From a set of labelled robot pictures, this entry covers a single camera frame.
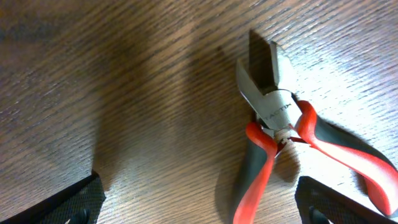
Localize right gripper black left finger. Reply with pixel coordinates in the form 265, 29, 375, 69
1, 171, 106, 224

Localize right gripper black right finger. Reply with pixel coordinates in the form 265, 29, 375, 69
295, 176, 396, 224

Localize red handled pliers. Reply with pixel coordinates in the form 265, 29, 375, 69
230, 41, 397, 223

